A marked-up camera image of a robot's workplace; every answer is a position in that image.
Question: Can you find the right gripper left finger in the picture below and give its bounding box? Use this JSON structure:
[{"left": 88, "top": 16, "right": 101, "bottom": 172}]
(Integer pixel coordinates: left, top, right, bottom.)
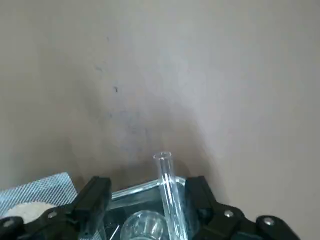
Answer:
[{"left": 0, "top": 176, "right": 112, "bottom": 240}]

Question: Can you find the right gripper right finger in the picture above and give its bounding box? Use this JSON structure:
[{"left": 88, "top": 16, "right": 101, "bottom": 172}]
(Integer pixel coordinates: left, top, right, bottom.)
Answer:
[{"left": 186, "top": 175, "right": 300, "bottom": 240}]

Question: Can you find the wire gauze with ceramic centre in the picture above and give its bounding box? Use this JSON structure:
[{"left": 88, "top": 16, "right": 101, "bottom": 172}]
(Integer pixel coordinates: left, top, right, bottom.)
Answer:
[{"left": 0, "top": 171, "right": 78, "bottom": 221}]

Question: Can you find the shiny steel tray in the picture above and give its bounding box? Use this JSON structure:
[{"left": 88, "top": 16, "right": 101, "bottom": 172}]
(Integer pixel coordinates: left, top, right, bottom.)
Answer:
[{"left": 98, "top": 176, "right": 201, "bottom": 240}]

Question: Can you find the clear glass flask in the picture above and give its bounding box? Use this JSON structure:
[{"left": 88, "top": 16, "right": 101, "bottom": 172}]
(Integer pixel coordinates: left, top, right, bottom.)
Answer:
[{"left": 119, "top": 210, "right": 168, "bottom": 240}]

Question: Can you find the clear glass test tube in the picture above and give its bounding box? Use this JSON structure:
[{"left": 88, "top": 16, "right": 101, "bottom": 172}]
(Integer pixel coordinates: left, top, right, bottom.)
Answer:
[{"left": 152, "top": 151, "right": 190, "bottom": 240}]

